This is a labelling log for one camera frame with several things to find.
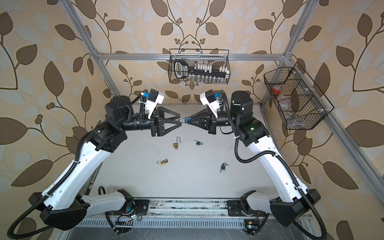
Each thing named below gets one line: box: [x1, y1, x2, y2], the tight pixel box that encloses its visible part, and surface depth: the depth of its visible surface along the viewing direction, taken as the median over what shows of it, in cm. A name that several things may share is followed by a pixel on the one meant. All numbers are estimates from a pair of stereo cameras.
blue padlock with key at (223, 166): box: [220, 162, 230, 173], surface depth 91 cm
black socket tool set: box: [174, 59, 230, 79], surface depth 84 cm
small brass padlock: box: [156, 159, 169, 166], surface depth 92 cm
